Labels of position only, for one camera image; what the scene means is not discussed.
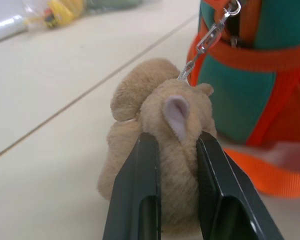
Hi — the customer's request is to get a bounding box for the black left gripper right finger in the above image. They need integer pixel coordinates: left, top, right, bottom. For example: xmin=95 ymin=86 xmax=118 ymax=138
xmin=196 ymin=132 xmax=285 ymax=240

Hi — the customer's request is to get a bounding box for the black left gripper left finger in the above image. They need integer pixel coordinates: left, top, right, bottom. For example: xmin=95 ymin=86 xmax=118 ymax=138
xmin=102 ymin=132 xmax=163 ymax=240

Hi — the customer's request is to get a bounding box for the beige plush squirrel keychain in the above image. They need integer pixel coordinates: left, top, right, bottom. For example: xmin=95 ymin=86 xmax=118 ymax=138
xmin=96 ymin=57 xmax=218 ymax=236

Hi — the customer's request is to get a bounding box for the orange and teal backpack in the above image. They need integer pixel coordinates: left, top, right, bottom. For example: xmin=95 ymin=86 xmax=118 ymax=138
xmin=186 ymin=0 xmax=300 ymax=200

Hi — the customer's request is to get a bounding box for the white box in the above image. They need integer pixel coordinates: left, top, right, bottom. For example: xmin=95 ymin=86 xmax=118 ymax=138
xmin=0 ymin=0 xmax=30 ymax=45

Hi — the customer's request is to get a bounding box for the grey-green cloth item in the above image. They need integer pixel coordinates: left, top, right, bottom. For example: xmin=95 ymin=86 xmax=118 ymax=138
xmin=85 ymin=0 xmax=146 ymax=9

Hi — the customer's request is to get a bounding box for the clear bag with yellow items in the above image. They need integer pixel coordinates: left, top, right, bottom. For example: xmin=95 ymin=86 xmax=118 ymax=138
xmin=21 ymin=0 xmax=87 ymax=32

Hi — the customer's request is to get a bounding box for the silver keychain clasp chain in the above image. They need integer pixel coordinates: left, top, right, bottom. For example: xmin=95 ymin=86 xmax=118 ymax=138
xmin=176 ymin=0 xmax=242 ymax=82

